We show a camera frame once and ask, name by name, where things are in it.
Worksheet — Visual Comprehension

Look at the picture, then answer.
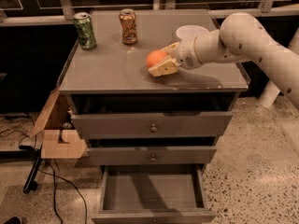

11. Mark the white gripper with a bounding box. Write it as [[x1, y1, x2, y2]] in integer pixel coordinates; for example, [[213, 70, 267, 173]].
[[149, 37, 202, 77]]

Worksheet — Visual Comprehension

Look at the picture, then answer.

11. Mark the orange fruit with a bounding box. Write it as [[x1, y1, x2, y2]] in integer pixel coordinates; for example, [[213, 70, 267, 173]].
[[146, 50, 167, 68]]

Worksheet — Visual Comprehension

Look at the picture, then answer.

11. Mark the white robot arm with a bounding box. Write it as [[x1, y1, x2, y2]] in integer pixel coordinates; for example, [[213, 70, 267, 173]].
[[147, 12, 299, 107]]

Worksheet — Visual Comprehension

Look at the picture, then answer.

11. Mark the grey top drawer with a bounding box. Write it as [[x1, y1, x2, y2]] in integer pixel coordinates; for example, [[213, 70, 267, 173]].
[[72, 112, 232, 139]]

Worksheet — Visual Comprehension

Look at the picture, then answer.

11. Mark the grey drawer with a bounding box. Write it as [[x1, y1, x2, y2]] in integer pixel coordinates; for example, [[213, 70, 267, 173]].
[[87, 146, 217, 165], [72, 112, 232, 139], [92, 164, 216, 224]]

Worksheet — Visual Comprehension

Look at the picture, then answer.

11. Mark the grey drawer cabinet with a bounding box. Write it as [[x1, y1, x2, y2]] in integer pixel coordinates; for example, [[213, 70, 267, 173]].
[[56, 8, 251, 173]]

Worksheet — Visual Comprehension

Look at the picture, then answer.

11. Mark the grey middle drawer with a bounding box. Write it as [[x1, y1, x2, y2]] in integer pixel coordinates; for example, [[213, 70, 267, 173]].
[[87, 146, 217, 165]]

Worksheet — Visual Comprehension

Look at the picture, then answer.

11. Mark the grey bottom drawer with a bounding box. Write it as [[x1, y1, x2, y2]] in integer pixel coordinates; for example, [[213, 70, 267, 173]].
[[92, 164, 216, 224]]

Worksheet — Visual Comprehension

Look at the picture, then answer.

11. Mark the white ceramic bowl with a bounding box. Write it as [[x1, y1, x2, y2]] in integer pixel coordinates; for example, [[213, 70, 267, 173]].
[[176, 25, 208, 40]]

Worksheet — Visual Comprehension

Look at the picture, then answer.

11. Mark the orange soda can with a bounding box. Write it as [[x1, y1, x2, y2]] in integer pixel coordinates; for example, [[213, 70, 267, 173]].
[[119, 8, 137, 45]]

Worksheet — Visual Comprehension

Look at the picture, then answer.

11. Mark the green soda can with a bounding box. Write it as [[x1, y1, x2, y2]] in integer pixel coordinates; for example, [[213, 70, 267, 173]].
[[74, 12, 96, 49]]

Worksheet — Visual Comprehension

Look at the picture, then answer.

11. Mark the white diagonal pole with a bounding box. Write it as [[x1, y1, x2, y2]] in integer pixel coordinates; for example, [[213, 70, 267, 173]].
[[258, 28, 299, 108]]

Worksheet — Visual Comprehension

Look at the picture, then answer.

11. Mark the wooden box structure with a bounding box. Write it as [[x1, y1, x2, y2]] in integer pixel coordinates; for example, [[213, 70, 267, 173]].
[[30, 88, 86, 159]]

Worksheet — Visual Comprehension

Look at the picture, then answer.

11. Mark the metal window railing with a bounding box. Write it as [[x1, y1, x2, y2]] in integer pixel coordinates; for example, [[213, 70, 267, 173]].
[[0, 0, 299, 28]]

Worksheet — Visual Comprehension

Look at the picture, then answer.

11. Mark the black stand leg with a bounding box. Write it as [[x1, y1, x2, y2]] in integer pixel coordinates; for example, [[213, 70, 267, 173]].
[[20, 146, 41, 193]]

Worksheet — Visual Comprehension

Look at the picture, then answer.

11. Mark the black shoe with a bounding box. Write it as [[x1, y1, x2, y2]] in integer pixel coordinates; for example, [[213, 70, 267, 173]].
[[4, 216, 21, 224]]

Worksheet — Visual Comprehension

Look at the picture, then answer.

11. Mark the black cable on floor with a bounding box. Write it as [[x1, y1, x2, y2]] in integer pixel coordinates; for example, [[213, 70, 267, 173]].
[[0, 112, 88, 224]]

